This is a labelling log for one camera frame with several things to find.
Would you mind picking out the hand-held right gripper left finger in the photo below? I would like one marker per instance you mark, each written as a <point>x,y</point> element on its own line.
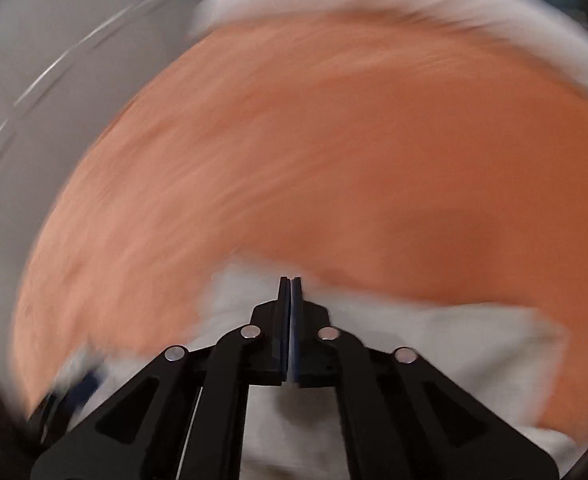
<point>285,320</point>

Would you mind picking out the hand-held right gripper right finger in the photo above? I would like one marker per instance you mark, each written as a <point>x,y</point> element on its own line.
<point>298,320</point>

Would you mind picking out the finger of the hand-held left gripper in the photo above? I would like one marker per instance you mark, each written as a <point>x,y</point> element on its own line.
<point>84,386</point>

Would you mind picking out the white quilted jacket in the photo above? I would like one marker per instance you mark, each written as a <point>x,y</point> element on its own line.
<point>449,350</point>

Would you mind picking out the orange plush blanket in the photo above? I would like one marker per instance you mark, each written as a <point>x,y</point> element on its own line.
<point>299,160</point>

